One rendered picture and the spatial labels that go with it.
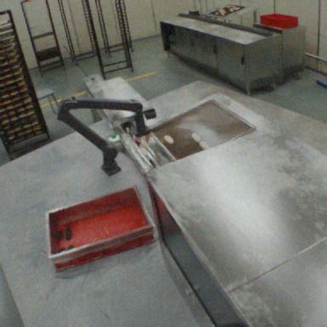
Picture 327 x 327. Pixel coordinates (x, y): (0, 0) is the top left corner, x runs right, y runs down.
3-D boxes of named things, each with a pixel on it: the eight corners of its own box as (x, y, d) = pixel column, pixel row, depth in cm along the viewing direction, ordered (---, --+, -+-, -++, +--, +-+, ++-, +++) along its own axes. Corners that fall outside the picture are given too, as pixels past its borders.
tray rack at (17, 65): (10, 163, 384) (-43, 26, 285) (10, 144, 430) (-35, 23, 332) (54, 147, 401) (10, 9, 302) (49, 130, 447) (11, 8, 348)
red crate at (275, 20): (259, 24, 468) (259, 15, 461) (275, 20, 479) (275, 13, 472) (283, 28, 429) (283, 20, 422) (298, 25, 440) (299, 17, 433)
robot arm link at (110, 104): (63, 103, 168) (64, 110, 159) (64, 94, 165) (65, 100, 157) (138, 107, 184) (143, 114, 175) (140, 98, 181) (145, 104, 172)
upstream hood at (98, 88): (83, 84, 328) (82, 77, 323) (100, 80, 332) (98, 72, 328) (113, 130, 229) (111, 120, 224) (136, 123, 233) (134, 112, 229)
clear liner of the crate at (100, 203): (50, 225, 157) (43, 210, 151) (140, 197, 166) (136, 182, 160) (54, 274, 129) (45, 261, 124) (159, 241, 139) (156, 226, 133)
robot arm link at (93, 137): (50, 110, 167) (50, 117, 159) (66, 91, 165) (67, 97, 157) (108, 154, 192) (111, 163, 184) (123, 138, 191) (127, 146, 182)
